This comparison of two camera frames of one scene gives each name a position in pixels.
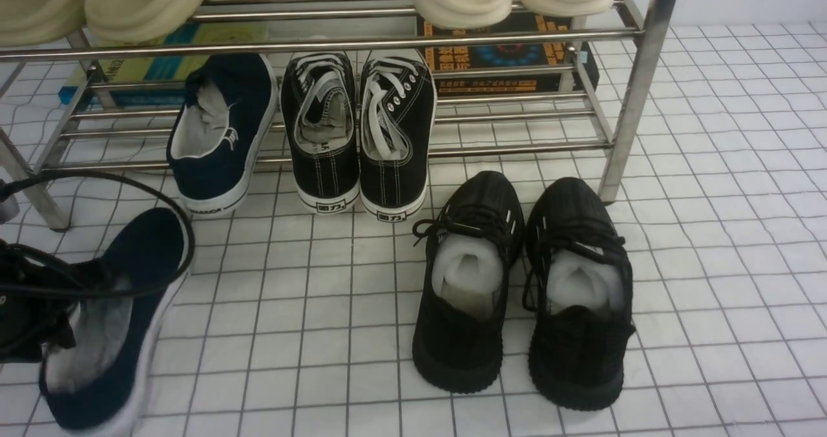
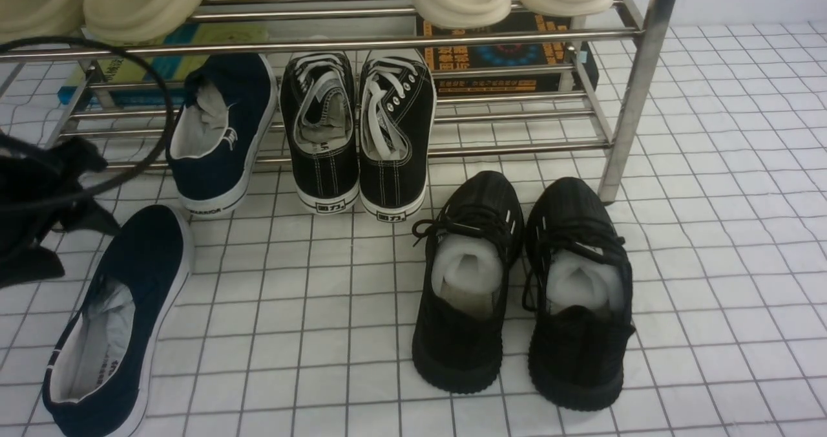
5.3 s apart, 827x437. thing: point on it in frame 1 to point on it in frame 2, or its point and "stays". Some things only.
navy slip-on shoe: x=100 y=386 stays
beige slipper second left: x=132 y=6 stays
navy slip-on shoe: x=221 y=130 stays
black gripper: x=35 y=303 to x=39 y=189
